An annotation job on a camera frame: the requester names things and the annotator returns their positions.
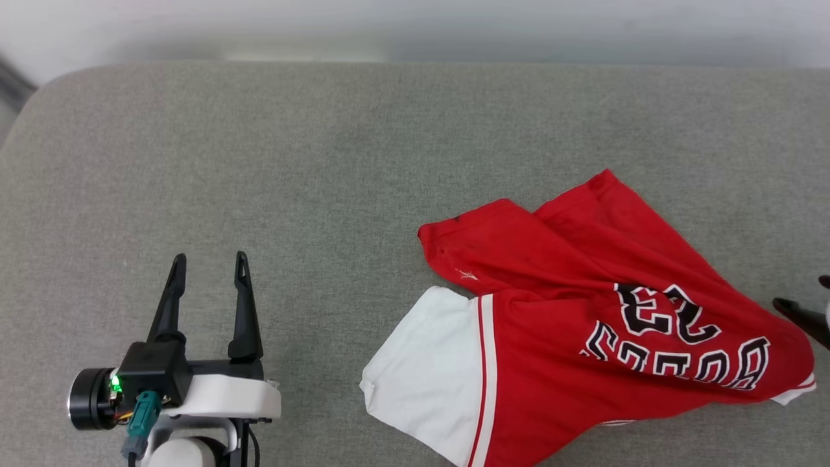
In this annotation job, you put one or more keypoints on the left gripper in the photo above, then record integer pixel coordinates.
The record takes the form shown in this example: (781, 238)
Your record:
(155, 373)

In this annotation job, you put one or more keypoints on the red and white jersey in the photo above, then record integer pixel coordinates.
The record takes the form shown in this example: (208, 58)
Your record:
(570, 272)

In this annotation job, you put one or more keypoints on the grey wall trim strip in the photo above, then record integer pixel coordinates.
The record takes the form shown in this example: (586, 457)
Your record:
(13, 84)

